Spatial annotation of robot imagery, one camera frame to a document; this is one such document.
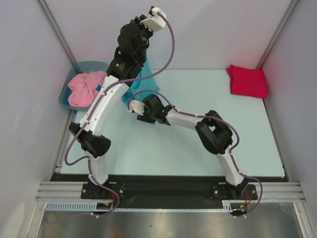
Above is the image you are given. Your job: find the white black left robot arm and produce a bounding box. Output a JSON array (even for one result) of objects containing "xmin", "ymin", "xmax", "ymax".
[{"xmin": 69, "ymin": 15, "xmax": 155, "ymax": 198}]

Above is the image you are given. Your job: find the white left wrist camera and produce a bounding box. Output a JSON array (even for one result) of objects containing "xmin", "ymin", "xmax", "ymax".
[{"xmin": 141, "ymin": 6, "xmax": 167, "ymax": 33}]

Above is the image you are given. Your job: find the aluminium front rail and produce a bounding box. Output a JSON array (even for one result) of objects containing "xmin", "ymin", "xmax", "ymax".
[{"xmin": 35, "ymin": 181, "xmax": 306, "ymax": 202}]

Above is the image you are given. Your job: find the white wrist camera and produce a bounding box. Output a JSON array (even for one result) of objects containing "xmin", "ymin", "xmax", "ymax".
[
  {"xmin": 141, "ymin": 6, "xmax": 167, "ymax": 33},
  {"xmin": 128, "ymin": 100, "xmax": 145, "ymax": 116}
]

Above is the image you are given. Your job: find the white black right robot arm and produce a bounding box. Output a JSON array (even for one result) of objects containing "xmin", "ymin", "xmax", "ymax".
[{"xmin": 130, "ymin": 94, "xmax": 248, "ymax": 199}]

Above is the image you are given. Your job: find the pink t-shirt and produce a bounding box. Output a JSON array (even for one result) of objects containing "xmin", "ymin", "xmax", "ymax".
[{"xmin": 68, "ymin": 71, "xmax": 107, "ymax": 107}]

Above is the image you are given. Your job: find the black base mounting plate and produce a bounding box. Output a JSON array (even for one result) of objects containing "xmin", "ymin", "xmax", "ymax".
[{"xmin": 50, "ymin": 173, "xmax": 289, "ymax": 195}]

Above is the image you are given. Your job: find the grey-blue plastic basket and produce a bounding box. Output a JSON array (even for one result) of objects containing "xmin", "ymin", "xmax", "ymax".
[{"xmin": 58, "ymin": 61, "xmax": 109, "ymax": 111}]

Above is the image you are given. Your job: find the right aluminium corner post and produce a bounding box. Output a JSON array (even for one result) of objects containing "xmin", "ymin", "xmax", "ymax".
[{"xmin": 256, "ymin": 0, "xmax": 301, "ymax": 69}]

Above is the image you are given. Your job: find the folded red t-shirt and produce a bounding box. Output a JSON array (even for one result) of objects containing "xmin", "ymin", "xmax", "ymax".
[{"xmin": 226, "ymin": 65, "xmax": 268, "ymax": 99}]

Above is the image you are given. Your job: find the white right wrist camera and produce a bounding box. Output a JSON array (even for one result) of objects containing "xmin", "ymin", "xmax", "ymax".
[{"xmin": 128, "ymin": 100, "xmax": 145, "ymax": 116}]

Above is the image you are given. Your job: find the teal t-shirt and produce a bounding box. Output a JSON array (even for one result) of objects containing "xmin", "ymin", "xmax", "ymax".
[{"xmin": 121, "ymin": 60, "xmax": 160, "ymax": 106}]

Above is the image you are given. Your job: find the aluminium corner post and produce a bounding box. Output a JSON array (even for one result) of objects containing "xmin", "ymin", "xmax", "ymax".
[
  {"xmin": 36, "ymin": 0, "xmax": 77, "ymax": 66},
  {"xmin": 256, "ymin": 0, "xmax": 301, "ymax": 69}
]

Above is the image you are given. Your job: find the left aluminium corner post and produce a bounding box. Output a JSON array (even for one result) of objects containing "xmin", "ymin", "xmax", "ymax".
[{"xmin": 36, "ymin": 0, "xmax": 77, "ymax": 66}]

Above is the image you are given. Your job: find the white slotted cable duct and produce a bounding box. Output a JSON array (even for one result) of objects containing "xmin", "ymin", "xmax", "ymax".
[{"xmin": 46, "ymin": 201, "xmax": 233, "ymax": 213}]

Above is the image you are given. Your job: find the blue t-shirt in basket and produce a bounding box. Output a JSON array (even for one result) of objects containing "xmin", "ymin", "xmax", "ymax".
[{"xmin": 67, "ymin": 85, "xmax": 102, "ymax": 98}]

